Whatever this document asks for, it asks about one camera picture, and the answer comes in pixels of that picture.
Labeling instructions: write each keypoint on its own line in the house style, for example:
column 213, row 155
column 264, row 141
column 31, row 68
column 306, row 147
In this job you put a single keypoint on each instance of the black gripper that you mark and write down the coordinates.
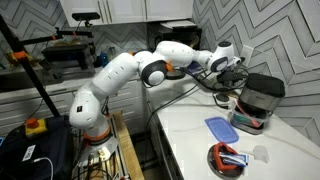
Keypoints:
column 228, row 79

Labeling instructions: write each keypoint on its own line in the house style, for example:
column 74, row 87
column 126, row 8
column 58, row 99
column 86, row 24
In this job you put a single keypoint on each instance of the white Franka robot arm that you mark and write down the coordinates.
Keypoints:
column 85, row 112

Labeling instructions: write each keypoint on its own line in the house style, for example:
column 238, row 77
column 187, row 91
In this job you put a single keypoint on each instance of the round tray with red holder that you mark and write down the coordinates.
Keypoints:
column 225, row 162

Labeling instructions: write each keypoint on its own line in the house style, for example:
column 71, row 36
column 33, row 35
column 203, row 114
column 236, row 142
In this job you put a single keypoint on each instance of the black coffee maker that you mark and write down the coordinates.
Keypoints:
column 260, row 96

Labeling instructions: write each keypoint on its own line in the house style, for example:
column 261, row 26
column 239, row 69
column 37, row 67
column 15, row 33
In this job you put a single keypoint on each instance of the blue container lid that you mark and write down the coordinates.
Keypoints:
column 222, row 130

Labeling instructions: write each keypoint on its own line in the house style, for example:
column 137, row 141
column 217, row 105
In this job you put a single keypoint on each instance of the black microwave oven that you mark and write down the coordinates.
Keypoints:
column 157, row 32

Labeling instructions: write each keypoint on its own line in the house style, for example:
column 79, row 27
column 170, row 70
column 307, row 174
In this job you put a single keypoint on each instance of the small clear plastic cup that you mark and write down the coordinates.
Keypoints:
column 259, row 152

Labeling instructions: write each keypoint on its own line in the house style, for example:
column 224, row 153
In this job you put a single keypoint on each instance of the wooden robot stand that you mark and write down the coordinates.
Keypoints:
column 131, row 162

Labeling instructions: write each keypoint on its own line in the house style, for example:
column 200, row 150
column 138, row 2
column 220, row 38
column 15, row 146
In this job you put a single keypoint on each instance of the black equipment case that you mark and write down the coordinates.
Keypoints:
column 43, row 157

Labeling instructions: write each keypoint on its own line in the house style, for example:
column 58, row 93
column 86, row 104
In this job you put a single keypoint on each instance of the yellow emergency stop box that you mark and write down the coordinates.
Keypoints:
column 34, row 126

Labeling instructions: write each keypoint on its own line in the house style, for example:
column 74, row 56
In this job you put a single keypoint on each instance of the white wall outlet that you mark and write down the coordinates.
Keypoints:
column 246, row 52

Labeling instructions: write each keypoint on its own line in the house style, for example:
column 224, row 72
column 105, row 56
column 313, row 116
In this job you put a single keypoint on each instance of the black camera on tripod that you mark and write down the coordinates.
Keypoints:
column 86, row 17

